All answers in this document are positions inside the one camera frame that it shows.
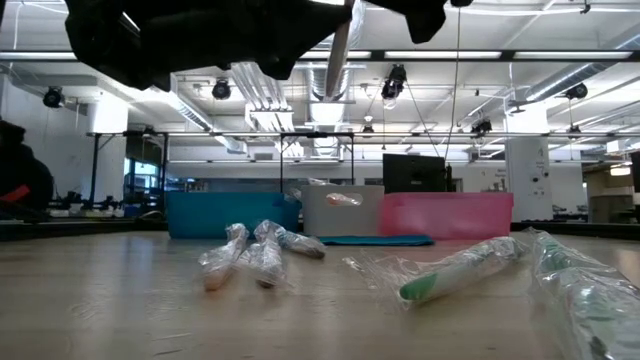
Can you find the white hanging light fixture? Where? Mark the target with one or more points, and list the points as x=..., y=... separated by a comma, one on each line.
x=270, y=120

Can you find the black horizontal ceiling rail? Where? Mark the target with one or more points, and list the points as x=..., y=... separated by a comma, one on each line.
x=225, y=134

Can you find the white plastic bin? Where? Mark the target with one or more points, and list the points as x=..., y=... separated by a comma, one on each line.
x=325, y=220

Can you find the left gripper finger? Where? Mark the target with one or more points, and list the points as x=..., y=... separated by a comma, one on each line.
x=325, y=22

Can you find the teal bin lid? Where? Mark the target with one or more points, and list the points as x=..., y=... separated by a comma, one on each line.
x=380, y=240

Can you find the black metal stand frame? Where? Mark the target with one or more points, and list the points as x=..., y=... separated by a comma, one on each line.
x=317, y=134

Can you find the black overhead rig bar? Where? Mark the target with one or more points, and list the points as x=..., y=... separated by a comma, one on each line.
x=450, y=55

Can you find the red object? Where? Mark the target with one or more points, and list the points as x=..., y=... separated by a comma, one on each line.
x=16, y=194

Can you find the green toothbrush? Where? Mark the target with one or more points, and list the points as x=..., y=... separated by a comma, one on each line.
x=450, y=272
x=585, y=300

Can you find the silver ceiling duct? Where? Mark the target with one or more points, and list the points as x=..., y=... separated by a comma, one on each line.
x=320, y=115

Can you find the teal plastic bin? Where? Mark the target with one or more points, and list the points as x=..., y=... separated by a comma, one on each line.
x=220, y=215

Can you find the black monitor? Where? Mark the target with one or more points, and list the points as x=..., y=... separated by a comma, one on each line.
x=410, y=172

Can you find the black ceiling spotlight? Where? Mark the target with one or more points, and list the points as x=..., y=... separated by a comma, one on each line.
x=577, y=91
x=221, y=90
x=52, y=97
x=395, y=80
x=481, y=127

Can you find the person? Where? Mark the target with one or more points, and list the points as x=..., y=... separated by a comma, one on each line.
x=22, y=165

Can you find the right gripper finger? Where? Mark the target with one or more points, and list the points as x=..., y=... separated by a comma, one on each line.
x=420, y=20

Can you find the black aluminium table frame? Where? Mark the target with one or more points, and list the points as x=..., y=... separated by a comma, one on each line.
x=575, y=228

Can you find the black workbench equipment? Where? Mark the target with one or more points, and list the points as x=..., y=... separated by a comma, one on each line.
x=80, y=204

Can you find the pink plastic bin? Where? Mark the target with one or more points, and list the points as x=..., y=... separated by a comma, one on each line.
x=445, y=215

